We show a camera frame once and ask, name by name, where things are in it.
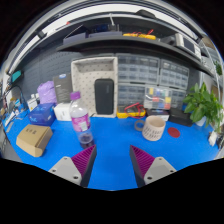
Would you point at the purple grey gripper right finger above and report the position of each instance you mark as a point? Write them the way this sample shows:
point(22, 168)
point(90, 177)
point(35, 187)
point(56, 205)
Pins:
point(148, 169)

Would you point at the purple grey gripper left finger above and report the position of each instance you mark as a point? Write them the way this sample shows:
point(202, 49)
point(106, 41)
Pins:
point(76, 169)

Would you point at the blue table mat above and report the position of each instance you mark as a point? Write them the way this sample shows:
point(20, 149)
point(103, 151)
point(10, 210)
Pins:
point(113, 137)

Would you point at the beige ribbed cup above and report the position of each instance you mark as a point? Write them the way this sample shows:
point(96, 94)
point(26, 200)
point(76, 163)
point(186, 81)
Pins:
point(153, 128)

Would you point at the red round coaster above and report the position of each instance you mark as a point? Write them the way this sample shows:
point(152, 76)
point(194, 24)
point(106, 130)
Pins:
point(173, 132)

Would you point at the tape roll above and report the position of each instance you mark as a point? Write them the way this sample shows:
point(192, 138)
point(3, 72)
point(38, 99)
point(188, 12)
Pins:
point(139, 125)

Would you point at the plastic bottle purple cap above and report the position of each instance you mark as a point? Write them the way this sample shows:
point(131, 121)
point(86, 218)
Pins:
point(80, 120)

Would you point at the brown cardboard box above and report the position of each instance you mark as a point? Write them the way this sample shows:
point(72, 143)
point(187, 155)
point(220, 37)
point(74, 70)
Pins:
point(33, 139)

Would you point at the white small box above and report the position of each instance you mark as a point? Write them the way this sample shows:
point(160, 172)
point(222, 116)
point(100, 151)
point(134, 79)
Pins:
point(62, 112)

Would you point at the yellow red multimeter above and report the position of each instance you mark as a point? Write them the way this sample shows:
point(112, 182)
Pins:
point(135, 110)

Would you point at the black flat box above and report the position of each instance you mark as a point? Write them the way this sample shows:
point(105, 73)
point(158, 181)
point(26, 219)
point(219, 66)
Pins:
point(179, 117)

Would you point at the blue tissue package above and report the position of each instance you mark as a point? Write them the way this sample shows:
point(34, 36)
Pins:
point(42, 115)

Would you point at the clear parts organizer box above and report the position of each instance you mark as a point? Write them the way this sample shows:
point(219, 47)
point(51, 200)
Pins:
point(157, 98)

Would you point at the purple plastic bag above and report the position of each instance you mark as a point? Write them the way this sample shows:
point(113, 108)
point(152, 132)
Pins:
point(46, 92)

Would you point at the green potted plant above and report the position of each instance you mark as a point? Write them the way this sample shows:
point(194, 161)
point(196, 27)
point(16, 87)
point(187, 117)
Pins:
point(200, 103)

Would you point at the black rectangular speaker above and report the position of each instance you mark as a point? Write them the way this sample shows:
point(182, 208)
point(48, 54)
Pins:
point(104, 96)

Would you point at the dark grey product box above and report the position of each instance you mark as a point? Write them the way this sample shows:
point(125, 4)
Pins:
point(63, 88)

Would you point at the grey drawer cabinet right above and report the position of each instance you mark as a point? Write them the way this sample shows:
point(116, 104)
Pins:
point(173, 75)

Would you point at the grey drawer cabinet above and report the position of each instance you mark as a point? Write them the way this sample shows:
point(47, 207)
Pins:
point(134, 72)
point(173, 75)

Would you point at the grey drawer cabinet left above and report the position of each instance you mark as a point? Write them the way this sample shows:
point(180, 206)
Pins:
point(134, 72)

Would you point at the white pegboard tray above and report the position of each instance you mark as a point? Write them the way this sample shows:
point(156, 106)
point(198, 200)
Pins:
point(85, 72)

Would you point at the dark overhead shelf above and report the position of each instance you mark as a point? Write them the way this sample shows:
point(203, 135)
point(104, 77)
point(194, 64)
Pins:
point(134, 45)

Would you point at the grey instrument on shelf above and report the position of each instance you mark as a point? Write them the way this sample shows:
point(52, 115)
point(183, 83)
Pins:
point(178, 40)

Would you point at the yellow tool on shelf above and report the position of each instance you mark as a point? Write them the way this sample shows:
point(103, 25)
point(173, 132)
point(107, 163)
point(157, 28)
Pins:
point(149, 35)

